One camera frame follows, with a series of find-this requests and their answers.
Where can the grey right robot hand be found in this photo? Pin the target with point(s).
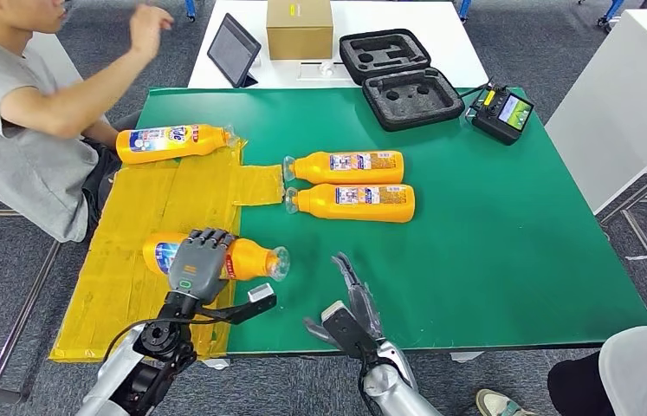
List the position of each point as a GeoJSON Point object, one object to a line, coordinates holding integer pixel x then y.
{"type": "Point", "coordinates": [366, 310]}

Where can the person's right hand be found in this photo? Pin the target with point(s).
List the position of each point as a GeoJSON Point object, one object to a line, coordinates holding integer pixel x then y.
{"type": "Point", "coordinates": [150, 29]}

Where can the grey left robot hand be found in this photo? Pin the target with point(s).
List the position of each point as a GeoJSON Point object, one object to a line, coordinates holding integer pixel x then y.
{"type": "Point", "coordinates": [197, 270]}

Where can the orange detergent bottle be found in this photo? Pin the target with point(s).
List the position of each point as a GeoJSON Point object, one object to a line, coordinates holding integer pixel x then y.
{"type": "Point", "coordinates": [251, 261]}
{"type": "Point", "coordinates": [316, 204]}
{"type": "Point", "coordinates": [211, 140]}
{"type": "Point", "coordinates": [313, 168]}

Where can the person's right forearm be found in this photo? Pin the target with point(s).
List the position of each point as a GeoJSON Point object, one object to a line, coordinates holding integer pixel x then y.
{"type": "Point", "coordinates": [70, 97]}

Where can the person's left forearm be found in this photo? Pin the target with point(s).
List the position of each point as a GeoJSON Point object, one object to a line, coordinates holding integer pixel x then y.
{"type": "Point", "coordinates": [99, 135]}

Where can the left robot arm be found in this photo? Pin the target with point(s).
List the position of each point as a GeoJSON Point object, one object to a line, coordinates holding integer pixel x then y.
{"type": "Point", "coordinates": [111, 373]}

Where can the black tablet on stand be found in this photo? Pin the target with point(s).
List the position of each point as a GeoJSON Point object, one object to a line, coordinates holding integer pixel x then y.
{"type": "Point", "coordinates": [234, 46]}

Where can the white table foot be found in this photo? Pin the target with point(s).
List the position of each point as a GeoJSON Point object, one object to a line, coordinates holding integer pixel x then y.
{"type": "Point", "coordinates": [466, 356]}
{"type": "Point", "coordinates": [215, 363]}

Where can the yellow plastic wrapped flat package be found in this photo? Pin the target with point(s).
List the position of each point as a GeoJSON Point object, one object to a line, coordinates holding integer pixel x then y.
{"type": "Point", "coordinates": [128, 201]}

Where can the cardboard box yellow label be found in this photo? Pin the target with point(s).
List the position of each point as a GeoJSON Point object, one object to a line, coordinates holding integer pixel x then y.
{"type": "Point", "coordinates": [300, 34]}

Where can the small white round object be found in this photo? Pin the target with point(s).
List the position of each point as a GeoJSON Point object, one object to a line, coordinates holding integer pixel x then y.
{"type": "Point", "coordinates": [326, 69]}

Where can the open black foam case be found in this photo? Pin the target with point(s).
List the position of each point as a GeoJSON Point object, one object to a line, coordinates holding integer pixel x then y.
{"type": "Point", "coordinates": [411, 99]}

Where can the black remote controller with screen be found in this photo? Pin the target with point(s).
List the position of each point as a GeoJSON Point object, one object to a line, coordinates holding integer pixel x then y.
{"type": "Point", "coordinates": [493, 125]}

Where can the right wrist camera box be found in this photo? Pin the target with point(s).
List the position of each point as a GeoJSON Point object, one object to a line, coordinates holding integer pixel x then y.
{"type": "Point", "coordinates": [346, 333]}

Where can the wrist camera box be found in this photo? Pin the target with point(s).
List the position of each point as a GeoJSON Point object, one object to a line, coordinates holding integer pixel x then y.
{"type": "Point", "coordinates": [346, 333]}
{"type": "Point", "coordinates": [260, 293]}

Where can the blue metal frame leg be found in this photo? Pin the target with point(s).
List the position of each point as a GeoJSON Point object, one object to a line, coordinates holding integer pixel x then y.
{"type": "Point", "coordinates": [613, 11]}
{"type": "Point", "coordinates": [190, 8]}
{"type": "Point", "coordinates": [465, 8]}

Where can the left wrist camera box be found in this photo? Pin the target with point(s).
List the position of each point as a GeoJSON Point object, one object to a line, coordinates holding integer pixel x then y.
{"type": "Point", "coordinates": [260, 293]}

